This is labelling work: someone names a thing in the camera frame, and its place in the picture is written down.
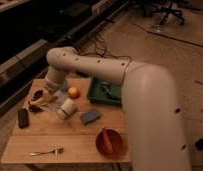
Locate green plastic tray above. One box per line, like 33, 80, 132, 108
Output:
87, 77, 122, 106

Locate yellow banana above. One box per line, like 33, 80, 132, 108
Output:
30, 91, 58, 106

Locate wooden table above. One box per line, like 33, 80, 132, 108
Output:
1, 79, 131, 164

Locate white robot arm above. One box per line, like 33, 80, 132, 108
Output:
44, 47, 192, 171

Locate black floor cables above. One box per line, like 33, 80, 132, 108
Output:
72, 31, 133, 63

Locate orange carrot in bowl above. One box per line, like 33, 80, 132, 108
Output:
102, 128, 114, 154

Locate silver fork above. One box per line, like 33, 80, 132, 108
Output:
29, 148, 64, 156

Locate black office chair base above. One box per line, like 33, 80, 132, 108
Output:
139, 0, 185, 26

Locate orange apple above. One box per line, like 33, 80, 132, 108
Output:
68, 87, 80, 99

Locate blue sponge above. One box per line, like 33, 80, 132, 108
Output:
81, 110, 101, 125

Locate dark grapes bunch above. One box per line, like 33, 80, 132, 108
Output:
28, 90, 43, 113

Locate white cylindrical cup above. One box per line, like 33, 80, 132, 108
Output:
57, 98, 77, 119

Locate black rectangular remote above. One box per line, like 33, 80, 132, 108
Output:
18, 108, 29, 129

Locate metal tool in tray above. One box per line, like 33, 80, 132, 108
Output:
100, 84, 121, 100

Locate red bowl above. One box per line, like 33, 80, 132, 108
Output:
95, 128, 123, 157

